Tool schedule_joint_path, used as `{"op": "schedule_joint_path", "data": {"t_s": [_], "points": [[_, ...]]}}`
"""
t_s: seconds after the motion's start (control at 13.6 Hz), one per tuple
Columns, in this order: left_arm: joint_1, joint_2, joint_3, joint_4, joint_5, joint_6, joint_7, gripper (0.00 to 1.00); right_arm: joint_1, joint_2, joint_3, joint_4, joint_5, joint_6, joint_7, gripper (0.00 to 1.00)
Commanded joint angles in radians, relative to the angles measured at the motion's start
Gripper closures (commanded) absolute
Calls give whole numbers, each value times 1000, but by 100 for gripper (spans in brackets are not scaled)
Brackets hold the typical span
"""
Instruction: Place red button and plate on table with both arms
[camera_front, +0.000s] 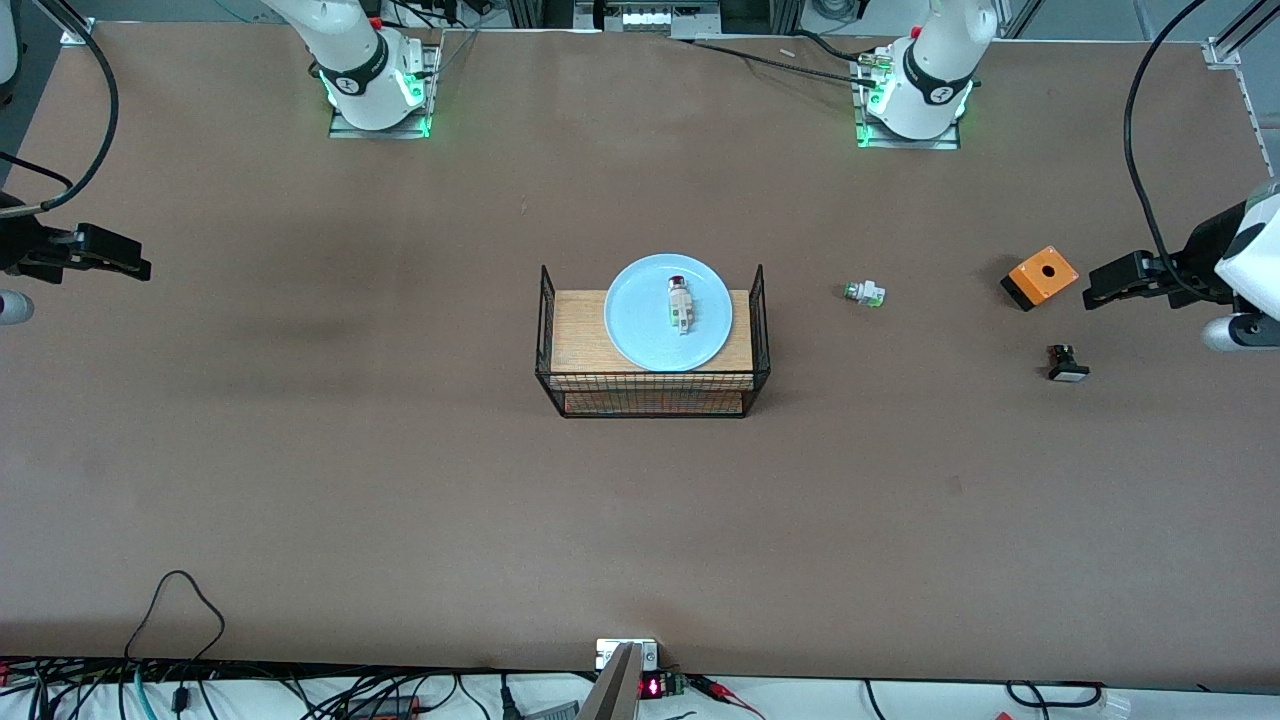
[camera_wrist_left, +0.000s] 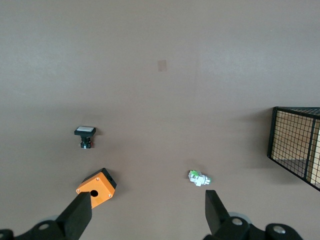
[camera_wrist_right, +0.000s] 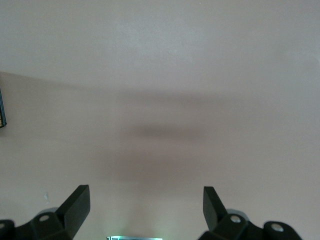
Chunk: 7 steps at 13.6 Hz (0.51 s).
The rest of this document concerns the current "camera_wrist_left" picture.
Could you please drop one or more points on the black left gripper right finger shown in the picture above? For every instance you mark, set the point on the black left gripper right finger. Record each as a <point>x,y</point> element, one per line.
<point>216,212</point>

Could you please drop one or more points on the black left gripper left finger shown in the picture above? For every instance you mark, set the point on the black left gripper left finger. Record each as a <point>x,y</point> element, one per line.
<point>75,215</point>

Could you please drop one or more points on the black square white-cap pushbutton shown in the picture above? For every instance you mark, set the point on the black square white-cap pushbutton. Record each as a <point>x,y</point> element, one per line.
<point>85,131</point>

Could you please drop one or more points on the green white pushbutton switch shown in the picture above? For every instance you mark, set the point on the green white pushbutton switch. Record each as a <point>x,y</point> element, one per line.
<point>198,178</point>

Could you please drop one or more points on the orange button enclosure box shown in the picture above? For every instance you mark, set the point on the orange button enclosure box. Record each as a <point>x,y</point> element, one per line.
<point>100,182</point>

